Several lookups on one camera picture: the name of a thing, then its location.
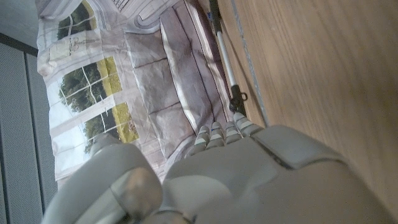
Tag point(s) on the black and silver reacher grabber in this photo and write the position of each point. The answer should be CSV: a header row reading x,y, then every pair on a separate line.
x,y
226,59

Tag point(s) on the printed room backdrop cloth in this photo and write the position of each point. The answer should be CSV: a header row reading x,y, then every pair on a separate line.
x,y
155,77

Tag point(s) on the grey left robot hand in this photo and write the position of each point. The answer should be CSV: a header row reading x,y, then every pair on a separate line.
x,y
248,180

